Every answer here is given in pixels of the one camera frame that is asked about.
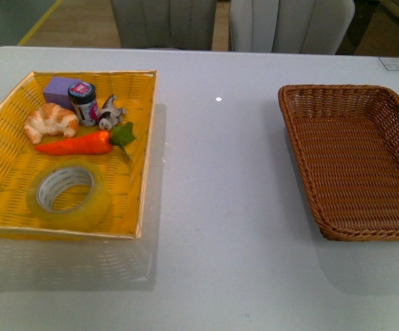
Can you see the clear packing tape roll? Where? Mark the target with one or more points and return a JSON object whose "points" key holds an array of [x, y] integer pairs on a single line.
{"points": [[69, 195]]}

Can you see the brown wicker basket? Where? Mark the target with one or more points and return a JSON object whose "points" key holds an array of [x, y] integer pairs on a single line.
{"points": [[345, 139]]}

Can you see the yellow woven basket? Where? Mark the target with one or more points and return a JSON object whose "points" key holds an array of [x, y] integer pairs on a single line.
{"points": [[124, 170]]}

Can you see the orange toy carrot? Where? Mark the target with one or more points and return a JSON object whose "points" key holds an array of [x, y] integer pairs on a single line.
{"points": [[99, 142]]}

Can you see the grey husky dog figurine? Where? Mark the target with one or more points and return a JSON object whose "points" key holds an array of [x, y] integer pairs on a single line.
{"points": [[110, 115]]}

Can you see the dark jar with label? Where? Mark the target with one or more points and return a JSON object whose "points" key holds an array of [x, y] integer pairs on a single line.
{"points": [[83, 98]]}

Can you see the left grey upholstered chair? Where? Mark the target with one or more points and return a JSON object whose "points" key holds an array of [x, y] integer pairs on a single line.
{"points": [[183, 24]]}

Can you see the grey upholstered chair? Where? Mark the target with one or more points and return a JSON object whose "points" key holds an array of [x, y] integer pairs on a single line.
{"points": [[183, 24], [292, 27]]}

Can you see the toy croissant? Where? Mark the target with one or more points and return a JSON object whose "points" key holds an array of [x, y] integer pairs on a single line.
{"points": [[50, 119]]}

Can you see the purple cube block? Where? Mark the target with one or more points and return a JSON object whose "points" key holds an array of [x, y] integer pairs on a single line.
{"points": [[56, 91]]}

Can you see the right grey upholstered chair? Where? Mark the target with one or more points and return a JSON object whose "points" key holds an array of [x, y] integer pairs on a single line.
{"points": [[292, 27]]}

